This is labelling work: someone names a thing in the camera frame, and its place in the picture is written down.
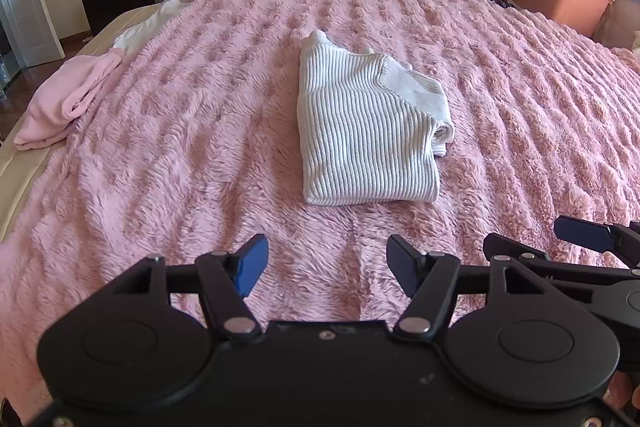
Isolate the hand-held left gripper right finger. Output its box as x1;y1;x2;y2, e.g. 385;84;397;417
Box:
386;234;554;342

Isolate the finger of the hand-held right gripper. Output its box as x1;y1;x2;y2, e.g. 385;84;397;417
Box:
554;215;640;268
482;232;640;308

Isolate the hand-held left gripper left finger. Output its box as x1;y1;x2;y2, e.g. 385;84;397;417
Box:
106;234;270;343

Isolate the white knitted sweater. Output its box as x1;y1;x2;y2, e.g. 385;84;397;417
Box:
296;29;456;208

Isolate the pink fluffy blanket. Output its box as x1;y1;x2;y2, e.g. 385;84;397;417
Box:
0;0;640;408

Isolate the beige mattress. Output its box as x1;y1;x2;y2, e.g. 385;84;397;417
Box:
0;4;166;243

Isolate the pink garment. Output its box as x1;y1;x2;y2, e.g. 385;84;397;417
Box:
14;48;125;151

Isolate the black panel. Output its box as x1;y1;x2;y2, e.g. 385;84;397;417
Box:
81;0;153;36

